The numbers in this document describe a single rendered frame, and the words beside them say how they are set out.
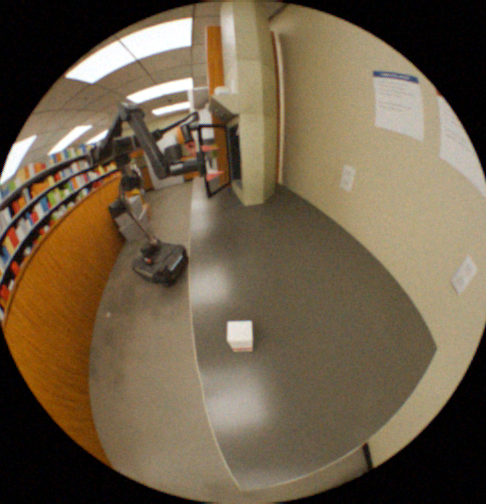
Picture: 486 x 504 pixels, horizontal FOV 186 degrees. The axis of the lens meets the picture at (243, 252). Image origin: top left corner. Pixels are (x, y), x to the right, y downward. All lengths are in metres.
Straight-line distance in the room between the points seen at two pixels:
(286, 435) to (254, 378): 0.15
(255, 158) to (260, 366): 0.79
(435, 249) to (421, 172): 0.25
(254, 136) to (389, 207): 0.64
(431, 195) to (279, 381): 0.67
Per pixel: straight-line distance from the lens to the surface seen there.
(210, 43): 1.37
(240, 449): 0.39
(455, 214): 0.62
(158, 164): 0.67
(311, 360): 0.37
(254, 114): 0.78
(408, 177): 0.65
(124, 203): 1.83
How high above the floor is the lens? 1.29
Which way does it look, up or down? 43 degrees down
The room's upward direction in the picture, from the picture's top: 4 degrees counter-clockwise
